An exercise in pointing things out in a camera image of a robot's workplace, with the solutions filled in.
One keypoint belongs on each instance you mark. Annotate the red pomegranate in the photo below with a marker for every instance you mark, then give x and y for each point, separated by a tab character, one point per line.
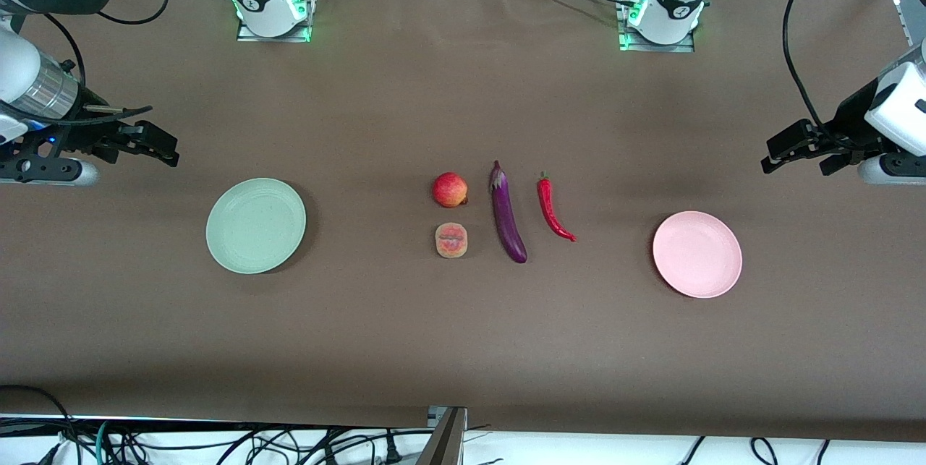
449	189

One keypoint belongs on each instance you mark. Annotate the grey metal post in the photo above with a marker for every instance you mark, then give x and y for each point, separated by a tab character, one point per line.
443	440

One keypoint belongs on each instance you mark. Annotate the pink plate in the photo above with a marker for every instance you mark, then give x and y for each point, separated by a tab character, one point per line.
697	254

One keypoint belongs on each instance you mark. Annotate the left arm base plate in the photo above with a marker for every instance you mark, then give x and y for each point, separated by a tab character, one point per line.
651	48

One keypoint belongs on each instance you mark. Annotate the red chili pepper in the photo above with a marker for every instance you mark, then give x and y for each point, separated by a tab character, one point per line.
550	210

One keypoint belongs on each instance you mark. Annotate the halved peach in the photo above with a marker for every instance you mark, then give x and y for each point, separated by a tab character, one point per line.
451	241

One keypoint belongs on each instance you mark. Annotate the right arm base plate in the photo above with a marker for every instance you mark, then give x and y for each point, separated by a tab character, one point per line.
249	35

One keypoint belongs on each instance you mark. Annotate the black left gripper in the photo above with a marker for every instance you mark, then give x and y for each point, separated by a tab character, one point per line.
848	123

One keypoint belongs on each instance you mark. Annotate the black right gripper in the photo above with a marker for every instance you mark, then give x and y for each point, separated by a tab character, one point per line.
88	134

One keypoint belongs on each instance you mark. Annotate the purple eggplant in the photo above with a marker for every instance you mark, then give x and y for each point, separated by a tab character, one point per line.
506	215

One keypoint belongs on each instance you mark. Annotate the brown table cloth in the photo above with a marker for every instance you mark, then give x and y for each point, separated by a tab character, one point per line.
463	342

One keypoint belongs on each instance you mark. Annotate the light green plate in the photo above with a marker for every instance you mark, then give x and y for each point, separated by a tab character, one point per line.
255	226

